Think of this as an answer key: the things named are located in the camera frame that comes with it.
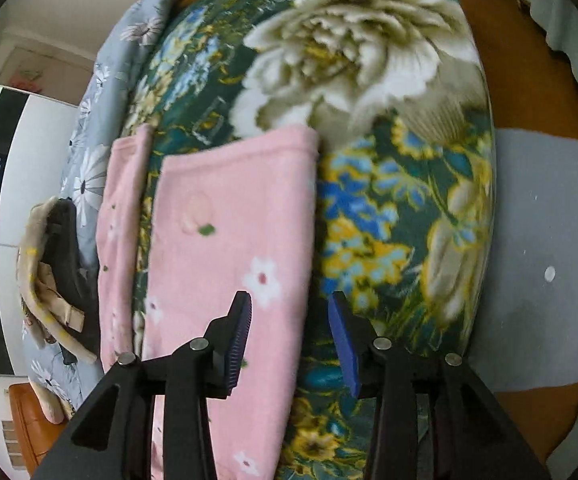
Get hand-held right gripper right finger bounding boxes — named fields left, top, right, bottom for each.
left=328, top=290, right=552, bottom=480

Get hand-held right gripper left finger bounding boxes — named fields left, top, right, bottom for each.
left=32, top=290, right=254, bottom=480

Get pink floral pants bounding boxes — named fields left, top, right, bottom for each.
left=95, top=123, right=320, bottom=480

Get black garment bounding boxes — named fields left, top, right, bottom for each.
left=43, top=199, right=100, bottom=361

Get beige patterned garment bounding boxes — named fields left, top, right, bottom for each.
left=16, top=196, right=98, bottom=365

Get green floral blanket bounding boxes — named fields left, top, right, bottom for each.
left=121, top=0, right=496, bottom=480

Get grey floor mat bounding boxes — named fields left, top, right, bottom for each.
left=469, top=128, right=578, bottom=392

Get orange wooden nightstand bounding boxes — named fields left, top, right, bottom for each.
left=8, top=381, right=67, bottom=476

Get grey daisy print quilt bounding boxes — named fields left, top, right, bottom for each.
left=23, top=0, right=205, bottom=413

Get white wardrobe with black stripe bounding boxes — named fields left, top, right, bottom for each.
left=0, top=79, right=80, bottom=377

